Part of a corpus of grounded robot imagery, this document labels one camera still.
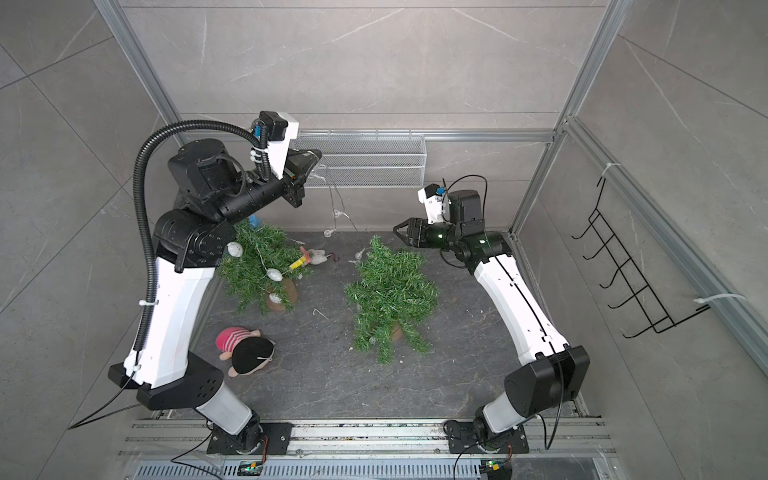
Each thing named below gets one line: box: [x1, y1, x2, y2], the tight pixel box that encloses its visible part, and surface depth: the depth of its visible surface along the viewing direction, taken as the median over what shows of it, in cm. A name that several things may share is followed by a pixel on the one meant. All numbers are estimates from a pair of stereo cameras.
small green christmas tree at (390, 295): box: [344, 235, 440, 364], surface depth 74 cm
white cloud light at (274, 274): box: [267, 268, 283, 282], surface depth 81 cm
